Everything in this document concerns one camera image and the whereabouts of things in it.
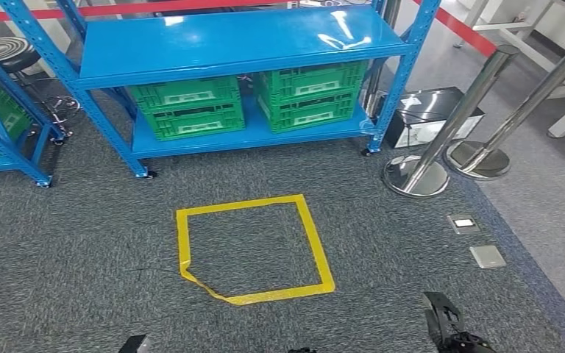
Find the black left camera bracket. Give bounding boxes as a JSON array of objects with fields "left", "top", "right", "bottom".
[{"left": 118, "top": 335, "right": 148, "bottom": 353}]

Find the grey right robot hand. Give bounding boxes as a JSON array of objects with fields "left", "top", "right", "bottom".
[{"left": 421, "top": 291, "right": 463, "bottom": 348}]

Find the black floor box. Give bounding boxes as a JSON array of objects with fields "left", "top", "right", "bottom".
[{"left": 383, "top": 86, "right": 486, "bottom": 149}]

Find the small silver floor plate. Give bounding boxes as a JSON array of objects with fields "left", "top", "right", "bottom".
[
  {"left": 469, "top": 245, "right": 507, "bottom": 270},
  {"left": 447, "top": 214, "right": 481, "bottom": 236}
]

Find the red barrier tape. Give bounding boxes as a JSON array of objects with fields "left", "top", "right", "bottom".
[{"left": 0, "top": 0, "right": 565, "bottom": 57}]

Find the silver stanchion post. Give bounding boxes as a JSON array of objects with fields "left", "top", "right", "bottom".
[
  {"left": 444, "top": 28, "right": 565, "bottom": 181},
  {"left": 382, "top": 44, "right": 522, "bottom": 199}
]

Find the blue metal shelf rack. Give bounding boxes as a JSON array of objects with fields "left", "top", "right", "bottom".
[
  {"left": 0, "top": 0, "right": 442, "bottom": 179},
  {"left": 0, "top": 36, "right": 68, "bottom": 190}
]

